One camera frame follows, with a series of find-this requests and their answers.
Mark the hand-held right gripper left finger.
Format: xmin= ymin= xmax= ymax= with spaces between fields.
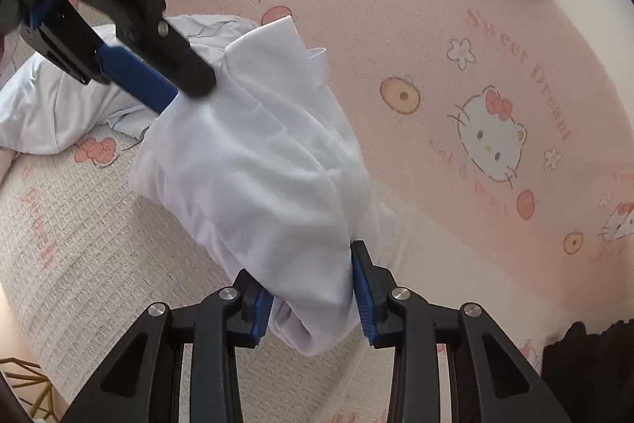
xmin=62 ymin=269 xmax=275 ymax=423

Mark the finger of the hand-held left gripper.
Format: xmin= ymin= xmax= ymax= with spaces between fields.
xmin=118 ymin=18 xmax=218 ymax=99
xmin=19 ymin=1 xmax=180 ymax=117

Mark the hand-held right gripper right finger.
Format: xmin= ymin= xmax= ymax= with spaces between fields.
xmin=351 ymin=241 xmax=573 ymax=423

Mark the black cloth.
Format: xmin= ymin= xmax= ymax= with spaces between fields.
xmin=540 ymin=319 xmax=634 ymax=406

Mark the cat print blanket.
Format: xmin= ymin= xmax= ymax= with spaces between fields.
xmin=0 ymin=0 xmax=634 ymax=423

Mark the white mattress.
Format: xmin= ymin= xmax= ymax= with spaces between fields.
xmin=555 ymin=0 xmax=634 ymax=77

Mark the gold wire rack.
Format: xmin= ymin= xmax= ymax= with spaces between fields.
xmin=0 ymin=356 xmax=56 ymax=422

